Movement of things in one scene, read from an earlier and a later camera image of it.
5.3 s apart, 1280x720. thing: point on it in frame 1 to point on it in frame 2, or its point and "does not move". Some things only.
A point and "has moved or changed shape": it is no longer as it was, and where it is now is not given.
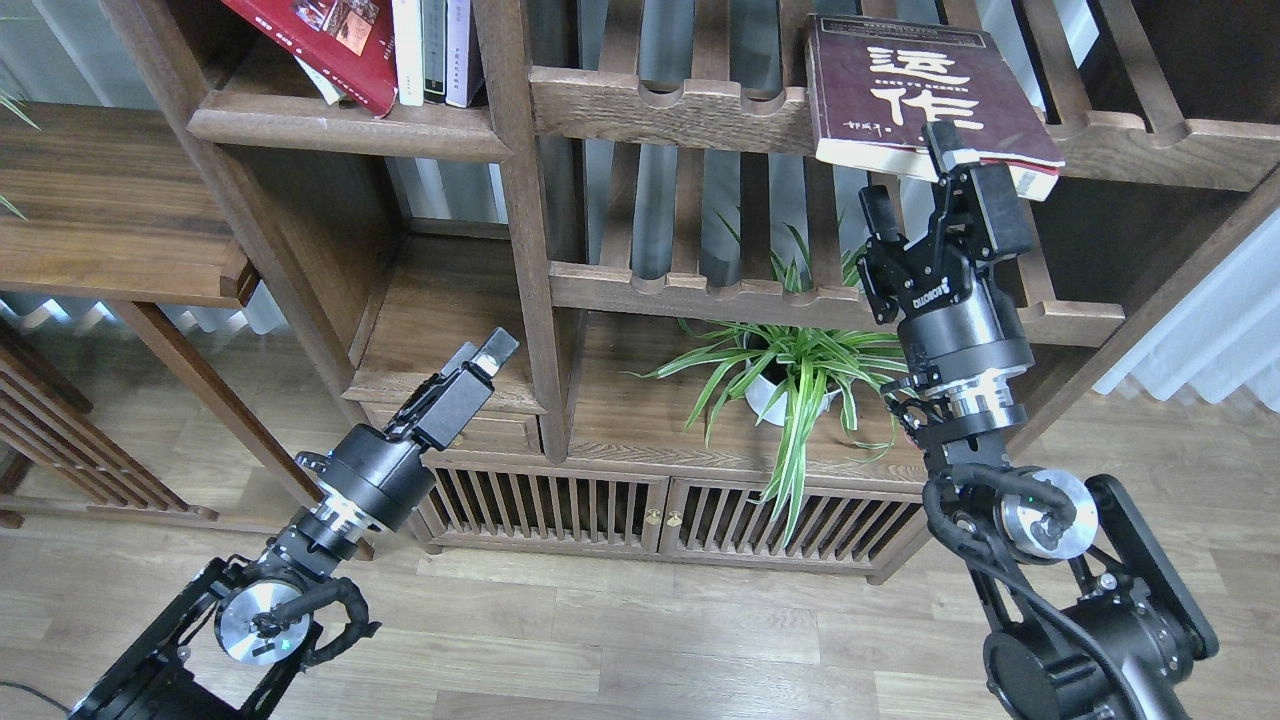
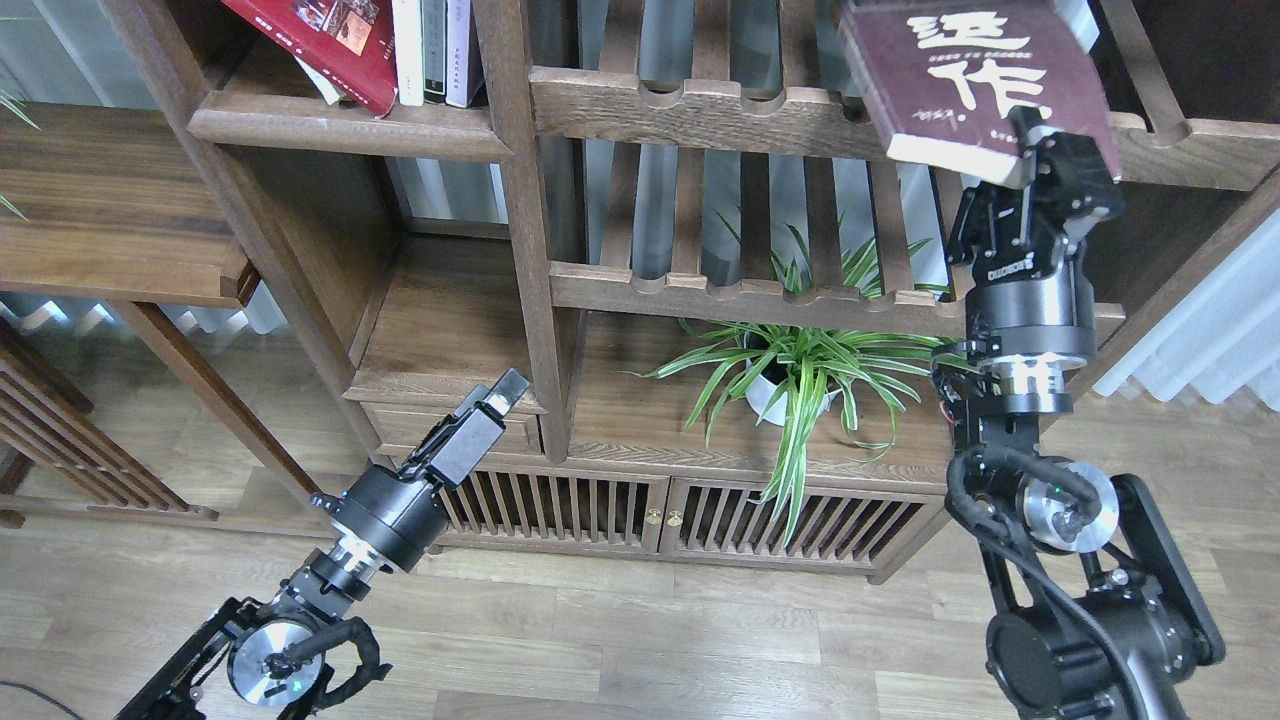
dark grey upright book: x=434 y=51 does not move
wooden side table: x=98 y=205 does not move
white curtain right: x=1222 y=335 does not move
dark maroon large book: x=874 y=84 has moved or changed shape
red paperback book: x=349 y=42 does not move
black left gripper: x=375 y=477 to x=399 y=513
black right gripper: x=960 y=335 to x=1030 y=308
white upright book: x=407 y=33 does not move
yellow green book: x=330 y=92 does not move
